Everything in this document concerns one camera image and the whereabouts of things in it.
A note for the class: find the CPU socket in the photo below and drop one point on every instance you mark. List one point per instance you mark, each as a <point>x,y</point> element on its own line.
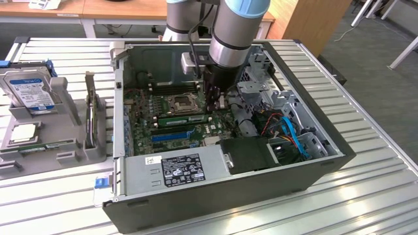
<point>184,104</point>

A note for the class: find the green motherboard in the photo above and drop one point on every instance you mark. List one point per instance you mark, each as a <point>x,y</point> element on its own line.
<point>184,137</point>

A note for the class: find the white table frame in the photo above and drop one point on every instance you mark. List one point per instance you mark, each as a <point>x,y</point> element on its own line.
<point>369,9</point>

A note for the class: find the white papers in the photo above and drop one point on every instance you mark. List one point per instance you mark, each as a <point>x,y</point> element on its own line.
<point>42,3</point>

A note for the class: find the grey parts rack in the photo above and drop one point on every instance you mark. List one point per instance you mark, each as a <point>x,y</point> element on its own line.
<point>69,147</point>

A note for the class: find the black open PC case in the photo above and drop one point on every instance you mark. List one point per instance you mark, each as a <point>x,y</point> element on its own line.
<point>229,208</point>

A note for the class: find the blue disk caddy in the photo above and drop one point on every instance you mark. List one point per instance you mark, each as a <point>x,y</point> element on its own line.
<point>49,67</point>

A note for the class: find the silver CPU chip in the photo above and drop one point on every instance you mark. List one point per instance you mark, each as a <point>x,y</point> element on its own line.
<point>25,133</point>

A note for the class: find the graphics card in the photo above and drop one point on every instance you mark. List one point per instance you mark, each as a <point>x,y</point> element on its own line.
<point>91,110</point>

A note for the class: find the blue case latch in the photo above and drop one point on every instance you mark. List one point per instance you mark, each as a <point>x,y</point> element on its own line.
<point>99,183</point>

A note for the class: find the black RAM slot bank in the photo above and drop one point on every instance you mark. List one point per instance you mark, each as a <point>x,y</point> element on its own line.
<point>174,88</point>

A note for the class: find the hard disk with blue label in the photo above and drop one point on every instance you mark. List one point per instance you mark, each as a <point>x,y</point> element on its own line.
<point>30,90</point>

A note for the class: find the installed green RAM stick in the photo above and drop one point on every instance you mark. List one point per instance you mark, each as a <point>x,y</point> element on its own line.
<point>181,120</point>

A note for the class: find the wooden desk with white frame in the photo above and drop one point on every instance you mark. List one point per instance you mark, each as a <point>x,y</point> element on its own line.
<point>114,9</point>

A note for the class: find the blue expansion slot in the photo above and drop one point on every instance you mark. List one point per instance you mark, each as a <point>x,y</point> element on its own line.
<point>170,138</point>

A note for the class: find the metal disk bay cage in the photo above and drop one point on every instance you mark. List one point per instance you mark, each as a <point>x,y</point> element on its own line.
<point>294,102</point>

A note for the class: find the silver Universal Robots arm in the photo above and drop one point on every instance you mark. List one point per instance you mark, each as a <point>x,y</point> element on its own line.
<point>229,29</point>

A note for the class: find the wooden cabinet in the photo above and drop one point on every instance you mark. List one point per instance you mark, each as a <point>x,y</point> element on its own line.
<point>313,22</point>

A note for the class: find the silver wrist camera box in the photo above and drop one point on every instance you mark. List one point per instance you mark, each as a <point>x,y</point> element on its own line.
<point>189,62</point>

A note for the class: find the grey power supply with label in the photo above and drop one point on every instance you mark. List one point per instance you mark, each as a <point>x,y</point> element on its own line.
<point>177,170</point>

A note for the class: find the white table leg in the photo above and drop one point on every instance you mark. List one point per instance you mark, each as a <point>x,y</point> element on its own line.
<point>405,51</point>

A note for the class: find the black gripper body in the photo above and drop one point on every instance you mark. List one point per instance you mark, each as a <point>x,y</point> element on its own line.
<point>224,74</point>

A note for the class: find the black fan shroud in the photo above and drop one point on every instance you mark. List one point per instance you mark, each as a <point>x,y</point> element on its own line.
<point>248,154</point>

